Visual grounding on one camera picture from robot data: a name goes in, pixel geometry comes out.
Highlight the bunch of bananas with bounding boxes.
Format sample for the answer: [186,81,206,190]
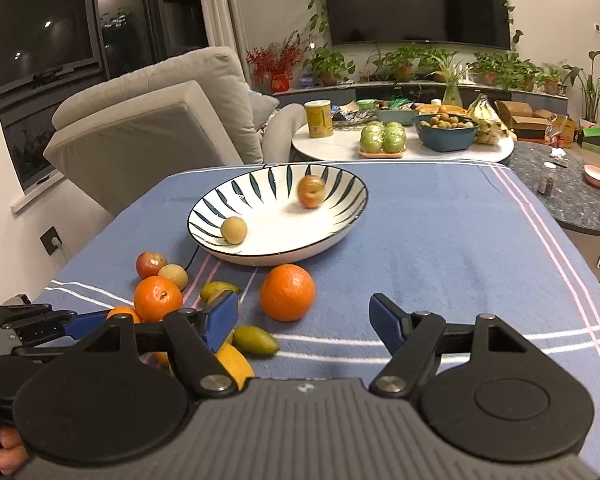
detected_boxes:
[467,94,517,144]

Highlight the orange basket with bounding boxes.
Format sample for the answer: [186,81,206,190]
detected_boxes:
[415,102,466,116]

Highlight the grey television console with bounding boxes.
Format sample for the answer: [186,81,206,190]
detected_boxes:
[272,80,568,112]

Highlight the small mandarin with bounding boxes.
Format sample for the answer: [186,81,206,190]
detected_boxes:
[106,306,142,324]

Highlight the light curtain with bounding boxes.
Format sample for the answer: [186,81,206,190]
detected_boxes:
[195,0,253,86]

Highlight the glass vase with plant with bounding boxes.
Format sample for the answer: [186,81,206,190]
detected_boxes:
[430,55,474,107]

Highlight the white round table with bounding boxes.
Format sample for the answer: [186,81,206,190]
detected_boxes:
[292,110,515,163]

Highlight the red flower plant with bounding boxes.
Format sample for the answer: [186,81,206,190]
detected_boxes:
[246,32,303,93]

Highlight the hanging green vine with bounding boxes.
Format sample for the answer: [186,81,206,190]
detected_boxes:
[500,0,524,46]
[307,0,333,51]

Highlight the striped white ceramic bowl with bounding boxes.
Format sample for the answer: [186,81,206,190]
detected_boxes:
[187,162,369,267]

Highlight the yellow can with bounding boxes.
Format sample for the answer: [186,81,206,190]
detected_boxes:
[305,100,335,138]

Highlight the person's left hand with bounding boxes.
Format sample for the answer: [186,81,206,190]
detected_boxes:
[0,427,29,473]

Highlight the yellow lemon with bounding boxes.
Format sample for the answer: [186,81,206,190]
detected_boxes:
[214,342,256,392]

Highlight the bushy green potted plant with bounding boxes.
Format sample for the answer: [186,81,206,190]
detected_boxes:
[472,52,542,92]

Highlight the small yellow-green mango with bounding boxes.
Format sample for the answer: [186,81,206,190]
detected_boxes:
[231,325,280,357]
[200,281,241,305]

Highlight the large orange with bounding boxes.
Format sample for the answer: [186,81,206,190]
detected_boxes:
[259,264,316,323]

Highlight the blue striped cloth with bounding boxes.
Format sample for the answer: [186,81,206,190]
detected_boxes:
[32,160,600,480]

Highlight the small red apple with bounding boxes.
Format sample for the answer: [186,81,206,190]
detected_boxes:
[136,251,168,280]

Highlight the grey armchair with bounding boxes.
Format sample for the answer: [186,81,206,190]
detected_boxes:
[44,46,308,216]

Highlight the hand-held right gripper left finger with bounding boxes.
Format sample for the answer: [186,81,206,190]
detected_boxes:
[77,292,241,401]

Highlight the red-yellow apple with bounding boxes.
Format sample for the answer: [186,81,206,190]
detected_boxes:
[297,175,327,209]

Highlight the open cardboard boxes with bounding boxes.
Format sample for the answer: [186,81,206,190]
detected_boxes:
[495,100,576,143]

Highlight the tray of green apples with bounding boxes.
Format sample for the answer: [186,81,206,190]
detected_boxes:
[358,121,408,158]

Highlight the tan round fruit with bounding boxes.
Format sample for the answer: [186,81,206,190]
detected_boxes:
[158,264,188,292]
[220,216,248,245]

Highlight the wide green potted plant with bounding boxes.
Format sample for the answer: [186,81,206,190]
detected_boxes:
[375,45,456,82]

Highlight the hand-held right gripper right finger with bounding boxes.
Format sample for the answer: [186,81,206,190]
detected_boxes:
[369,293,533,401]

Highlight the dark marble table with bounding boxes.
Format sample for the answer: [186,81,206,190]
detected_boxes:
[507,141,600,306]

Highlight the wall-mounted television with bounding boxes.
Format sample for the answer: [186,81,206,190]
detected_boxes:
[325,0,511,51]

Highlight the small green potted plant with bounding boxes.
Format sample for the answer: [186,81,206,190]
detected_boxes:
[542,62,569,96]

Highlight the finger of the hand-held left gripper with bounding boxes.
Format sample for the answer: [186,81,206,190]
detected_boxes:
[11,341,86,360]
[0,296,112,347]

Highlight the tall leafy plant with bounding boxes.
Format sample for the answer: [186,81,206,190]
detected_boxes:
[562,50,600,123]

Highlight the black wall socket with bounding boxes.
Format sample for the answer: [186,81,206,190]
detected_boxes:
[40,226,63,253]

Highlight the blue bowl of small fruit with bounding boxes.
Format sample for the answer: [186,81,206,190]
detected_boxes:
[412,114,478,152]

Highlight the dark window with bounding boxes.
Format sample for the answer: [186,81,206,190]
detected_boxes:
[0,0,208,193]

